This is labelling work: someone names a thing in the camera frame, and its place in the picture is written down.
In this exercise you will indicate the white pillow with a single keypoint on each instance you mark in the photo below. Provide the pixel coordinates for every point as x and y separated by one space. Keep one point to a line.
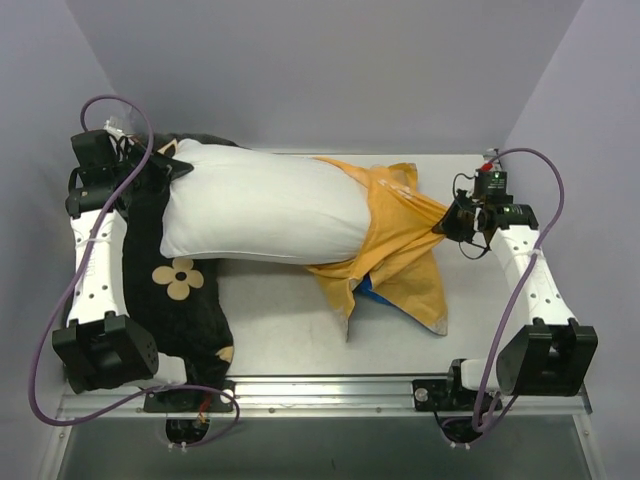
238 203

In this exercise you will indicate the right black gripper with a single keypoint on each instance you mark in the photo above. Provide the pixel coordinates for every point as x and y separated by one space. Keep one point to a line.
461 223

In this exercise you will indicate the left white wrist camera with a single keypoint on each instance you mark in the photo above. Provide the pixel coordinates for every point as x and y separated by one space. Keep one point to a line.
118 127

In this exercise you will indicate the blue and yellow pillowcase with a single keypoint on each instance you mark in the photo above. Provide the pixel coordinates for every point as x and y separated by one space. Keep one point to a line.
397 255

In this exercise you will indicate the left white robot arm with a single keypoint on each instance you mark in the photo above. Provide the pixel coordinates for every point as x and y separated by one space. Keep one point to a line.
100 345

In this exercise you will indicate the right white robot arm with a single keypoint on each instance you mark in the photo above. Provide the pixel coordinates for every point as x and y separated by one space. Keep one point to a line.
551 353

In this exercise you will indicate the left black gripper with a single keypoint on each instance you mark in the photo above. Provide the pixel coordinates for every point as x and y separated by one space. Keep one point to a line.
163 167

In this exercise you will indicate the aluminium front rail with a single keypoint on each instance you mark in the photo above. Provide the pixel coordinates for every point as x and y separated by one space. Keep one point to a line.
315 396

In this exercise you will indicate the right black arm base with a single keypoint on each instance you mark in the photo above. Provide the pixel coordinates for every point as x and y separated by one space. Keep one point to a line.
438 394

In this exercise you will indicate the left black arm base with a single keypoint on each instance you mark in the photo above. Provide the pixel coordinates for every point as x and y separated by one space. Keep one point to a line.
185 401

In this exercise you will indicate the black floral pillow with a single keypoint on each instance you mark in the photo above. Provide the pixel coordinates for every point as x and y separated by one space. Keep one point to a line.
176 300

